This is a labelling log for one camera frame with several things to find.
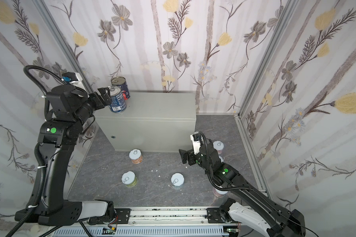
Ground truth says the dark blue tomato can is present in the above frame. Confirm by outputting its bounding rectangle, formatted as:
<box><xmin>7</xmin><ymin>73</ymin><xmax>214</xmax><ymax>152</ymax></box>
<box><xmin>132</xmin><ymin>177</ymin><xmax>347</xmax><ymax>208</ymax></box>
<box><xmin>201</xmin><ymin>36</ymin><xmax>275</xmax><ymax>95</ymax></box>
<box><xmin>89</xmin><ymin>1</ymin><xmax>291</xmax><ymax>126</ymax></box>
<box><xmin>111</xmin><ymin>77</ymin><xmax>130</xmax><ymax>100</ymax></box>

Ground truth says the blue nutrition label can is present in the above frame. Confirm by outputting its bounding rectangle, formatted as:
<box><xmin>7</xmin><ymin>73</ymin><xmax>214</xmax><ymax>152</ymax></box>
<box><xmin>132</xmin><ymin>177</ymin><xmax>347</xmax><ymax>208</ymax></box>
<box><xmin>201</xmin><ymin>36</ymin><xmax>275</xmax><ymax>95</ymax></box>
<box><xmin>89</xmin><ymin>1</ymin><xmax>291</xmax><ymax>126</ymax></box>
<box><xmin>109</xmin><ymin>86</ymin><xmax>127</xmax><ymax>113</ymax></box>

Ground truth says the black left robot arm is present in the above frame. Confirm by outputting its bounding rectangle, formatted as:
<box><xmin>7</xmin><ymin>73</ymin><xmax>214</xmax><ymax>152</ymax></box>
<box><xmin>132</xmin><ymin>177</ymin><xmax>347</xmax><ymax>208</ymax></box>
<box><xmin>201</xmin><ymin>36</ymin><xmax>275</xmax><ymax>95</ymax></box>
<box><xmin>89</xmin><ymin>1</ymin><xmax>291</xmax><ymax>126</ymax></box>
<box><xmin>15</xmin><ymin>85</ymin><xmax>111</xmax><ymax>226</ymax></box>

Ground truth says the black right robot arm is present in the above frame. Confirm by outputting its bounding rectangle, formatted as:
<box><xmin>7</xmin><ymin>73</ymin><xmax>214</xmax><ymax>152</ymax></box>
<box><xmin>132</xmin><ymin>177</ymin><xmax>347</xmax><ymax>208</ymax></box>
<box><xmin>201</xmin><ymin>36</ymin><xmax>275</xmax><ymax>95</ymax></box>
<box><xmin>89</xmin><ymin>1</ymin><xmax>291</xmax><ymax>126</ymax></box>
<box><xmin>179</xmin><ymin>150</ymin><xmax>306</xmax><ymax>237</ymax></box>

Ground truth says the teal label can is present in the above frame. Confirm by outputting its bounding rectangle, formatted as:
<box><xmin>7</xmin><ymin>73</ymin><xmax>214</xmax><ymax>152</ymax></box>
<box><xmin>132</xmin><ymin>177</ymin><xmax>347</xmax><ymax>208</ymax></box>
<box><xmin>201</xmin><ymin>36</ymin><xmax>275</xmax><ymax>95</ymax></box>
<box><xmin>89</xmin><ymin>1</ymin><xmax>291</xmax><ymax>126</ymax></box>
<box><xmin>213</xmin><ymin>141</ymin><xmax>224</xmax><ymax>155</ymax></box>

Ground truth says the light blue label can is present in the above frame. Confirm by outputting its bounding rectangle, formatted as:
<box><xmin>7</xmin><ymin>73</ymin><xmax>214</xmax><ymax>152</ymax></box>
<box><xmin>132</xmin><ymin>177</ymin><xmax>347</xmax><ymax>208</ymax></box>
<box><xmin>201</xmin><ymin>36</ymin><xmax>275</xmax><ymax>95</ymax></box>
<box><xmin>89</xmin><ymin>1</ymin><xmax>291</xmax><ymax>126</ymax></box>
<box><xmin>171</xmin><ymin>173</ymin><xmax>185</xmax><ymax>190</ymax></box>

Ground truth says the pink label can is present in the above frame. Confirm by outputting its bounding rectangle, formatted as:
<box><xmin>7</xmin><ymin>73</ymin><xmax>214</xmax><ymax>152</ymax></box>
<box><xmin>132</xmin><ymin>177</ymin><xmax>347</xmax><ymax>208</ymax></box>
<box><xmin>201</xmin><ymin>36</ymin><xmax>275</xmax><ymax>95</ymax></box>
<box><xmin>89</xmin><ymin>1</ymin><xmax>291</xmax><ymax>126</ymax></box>
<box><xmin>213</xmin><ymin>188</ymin><xmax>228</xmax><ymax>198</ymax></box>

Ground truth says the grey metal cabinet box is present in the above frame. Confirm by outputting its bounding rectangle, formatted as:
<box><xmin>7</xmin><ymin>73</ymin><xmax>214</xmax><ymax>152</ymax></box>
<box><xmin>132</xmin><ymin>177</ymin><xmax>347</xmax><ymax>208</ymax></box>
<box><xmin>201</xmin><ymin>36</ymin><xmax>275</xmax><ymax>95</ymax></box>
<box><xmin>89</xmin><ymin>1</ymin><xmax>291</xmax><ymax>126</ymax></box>
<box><xmin>95</xmin><ymin>92</ymin><xmax>196</xmax><ymax>153</ymax></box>

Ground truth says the orange label can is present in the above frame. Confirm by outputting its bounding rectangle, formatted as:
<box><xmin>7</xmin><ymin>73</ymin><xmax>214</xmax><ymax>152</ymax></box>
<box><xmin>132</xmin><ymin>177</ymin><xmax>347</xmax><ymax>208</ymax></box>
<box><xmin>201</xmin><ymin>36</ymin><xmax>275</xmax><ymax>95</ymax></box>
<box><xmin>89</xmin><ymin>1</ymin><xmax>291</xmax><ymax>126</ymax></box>
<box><xmin>129</xmin><ymin>149</ymin><xmax>143</xmax><ymax>165</ymax></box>

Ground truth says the green label can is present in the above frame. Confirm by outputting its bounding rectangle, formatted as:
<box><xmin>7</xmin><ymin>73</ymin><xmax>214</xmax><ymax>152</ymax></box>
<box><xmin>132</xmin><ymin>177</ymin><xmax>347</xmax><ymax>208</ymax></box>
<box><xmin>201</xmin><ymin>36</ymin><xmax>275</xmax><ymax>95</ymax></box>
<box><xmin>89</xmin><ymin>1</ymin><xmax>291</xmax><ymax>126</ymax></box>
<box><xmin>122</xmin><ymin>171</ymin><xmax>138</xmax><ymax>188</ymax></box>

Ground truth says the aluminium corner frame right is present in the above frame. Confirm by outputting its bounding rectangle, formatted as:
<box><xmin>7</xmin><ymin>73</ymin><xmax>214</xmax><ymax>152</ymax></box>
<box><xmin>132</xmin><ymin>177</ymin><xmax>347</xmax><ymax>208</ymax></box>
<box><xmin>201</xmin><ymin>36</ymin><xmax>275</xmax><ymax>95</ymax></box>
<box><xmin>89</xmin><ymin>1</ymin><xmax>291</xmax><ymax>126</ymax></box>
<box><xmin>237</xmin><ymin>0</ymin><xmax>300</xmax><ymax>118</ymax></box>

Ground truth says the aluminium corner frame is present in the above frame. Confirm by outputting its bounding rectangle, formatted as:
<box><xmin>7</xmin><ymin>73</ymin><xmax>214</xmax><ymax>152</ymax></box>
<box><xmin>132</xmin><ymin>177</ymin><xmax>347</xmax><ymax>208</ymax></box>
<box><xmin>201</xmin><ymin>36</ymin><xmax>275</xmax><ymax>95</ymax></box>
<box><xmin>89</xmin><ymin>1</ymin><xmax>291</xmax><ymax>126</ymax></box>
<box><xmin>32</xmin><ymin>0</ymin><xmax>94</xmax><ymax>93</ymax></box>
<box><xmin>237</xmin><ymin>0</ymin><xmax>300</xmax><ymax>118</ymax></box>

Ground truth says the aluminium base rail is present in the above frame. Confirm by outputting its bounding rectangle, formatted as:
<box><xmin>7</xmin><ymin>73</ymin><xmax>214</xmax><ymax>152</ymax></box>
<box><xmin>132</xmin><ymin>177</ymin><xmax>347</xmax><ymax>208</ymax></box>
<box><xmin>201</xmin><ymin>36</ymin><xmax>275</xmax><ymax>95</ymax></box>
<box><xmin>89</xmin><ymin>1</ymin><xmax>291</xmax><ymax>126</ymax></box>
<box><xmin>47</xmin><ymin>206</ymin><xmax>268</xmax><ymax>227</ymax></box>

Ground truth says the white slotted cable duct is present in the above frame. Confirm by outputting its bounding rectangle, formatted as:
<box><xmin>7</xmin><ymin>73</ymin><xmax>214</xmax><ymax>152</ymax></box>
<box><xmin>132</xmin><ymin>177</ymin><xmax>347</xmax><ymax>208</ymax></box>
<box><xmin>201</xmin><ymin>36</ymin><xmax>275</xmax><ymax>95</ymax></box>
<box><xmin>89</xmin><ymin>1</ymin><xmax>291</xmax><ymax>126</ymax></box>
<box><xmin>51</xmin><ymin>226</ymin><xmax>230</xmax><ymax>237</ymax></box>

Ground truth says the aluminium corner frame left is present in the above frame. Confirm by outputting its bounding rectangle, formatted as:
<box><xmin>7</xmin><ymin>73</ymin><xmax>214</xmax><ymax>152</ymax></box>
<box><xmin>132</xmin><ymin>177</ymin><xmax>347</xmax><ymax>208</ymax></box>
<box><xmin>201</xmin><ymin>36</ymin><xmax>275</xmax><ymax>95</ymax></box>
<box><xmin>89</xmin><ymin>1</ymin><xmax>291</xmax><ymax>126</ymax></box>
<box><xmin>32</xmin><ymin>0</ymin><xmax>94</xmax><ymax>93</ymax></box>

